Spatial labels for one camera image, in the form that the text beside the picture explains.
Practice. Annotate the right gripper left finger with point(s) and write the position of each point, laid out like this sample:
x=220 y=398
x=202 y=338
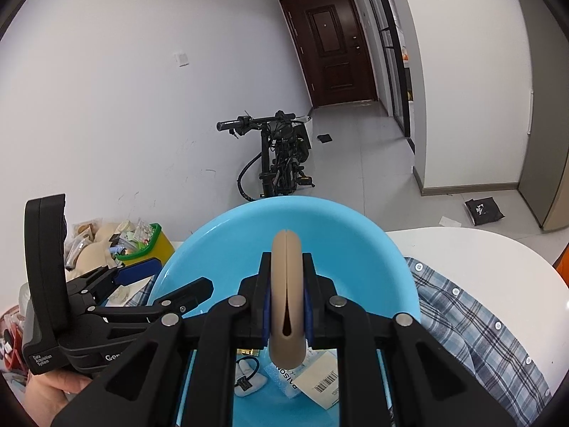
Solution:
x=180 y=371

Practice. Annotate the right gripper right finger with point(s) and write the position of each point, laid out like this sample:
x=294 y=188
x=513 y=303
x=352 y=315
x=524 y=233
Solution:
x=391 y=370

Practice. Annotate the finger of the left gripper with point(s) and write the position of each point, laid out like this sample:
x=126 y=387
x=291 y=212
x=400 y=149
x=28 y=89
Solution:
x=103 y=281
x=180 y=301

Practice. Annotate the beige round slotted disc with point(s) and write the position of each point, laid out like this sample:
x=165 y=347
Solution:
x=287 y=340

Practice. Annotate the white blue tissue box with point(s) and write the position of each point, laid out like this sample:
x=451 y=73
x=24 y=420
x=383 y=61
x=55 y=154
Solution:
x=284 y=378

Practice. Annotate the pink white plush toy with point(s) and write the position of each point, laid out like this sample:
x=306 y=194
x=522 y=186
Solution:
x=248 y=379

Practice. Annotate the cream cardboard box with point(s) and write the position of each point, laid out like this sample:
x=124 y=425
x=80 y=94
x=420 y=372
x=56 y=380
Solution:
x=320 y=380

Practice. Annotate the person's left hand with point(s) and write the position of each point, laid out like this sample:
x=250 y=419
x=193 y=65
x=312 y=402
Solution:
x=46 y=394

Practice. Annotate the beige plush toy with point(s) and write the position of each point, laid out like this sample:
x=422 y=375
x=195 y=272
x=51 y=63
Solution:
x=90 y=250

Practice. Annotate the yellow green bin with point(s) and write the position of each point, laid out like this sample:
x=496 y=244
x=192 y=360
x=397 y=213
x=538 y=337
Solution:
x=156 y=245

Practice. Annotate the blue plaid cloth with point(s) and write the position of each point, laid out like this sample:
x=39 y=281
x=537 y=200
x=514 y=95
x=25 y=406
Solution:
x=482 y=343

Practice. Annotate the blue plastic basin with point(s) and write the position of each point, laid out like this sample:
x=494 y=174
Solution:
x=346 y=247

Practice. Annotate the black folding bicycle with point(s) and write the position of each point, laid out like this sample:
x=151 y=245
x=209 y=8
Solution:
x=284 y=148

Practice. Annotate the black bag on floor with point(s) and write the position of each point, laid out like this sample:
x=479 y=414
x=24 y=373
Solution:
x=483 y=211

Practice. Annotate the grey beige refrigerator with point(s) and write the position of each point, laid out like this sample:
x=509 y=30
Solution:
x=544 y=178

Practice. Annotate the dark brown door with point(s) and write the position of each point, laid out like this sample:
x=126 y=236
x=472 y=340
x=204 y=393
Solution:
x=332 y=49

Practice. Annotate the glass sliding door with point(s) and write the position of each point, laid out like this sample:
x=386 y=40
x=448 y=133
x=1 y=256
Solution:
x=385 y=20

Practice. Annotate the wall switch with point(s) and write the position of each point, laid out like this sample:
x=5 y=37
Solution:
x=181 y=59

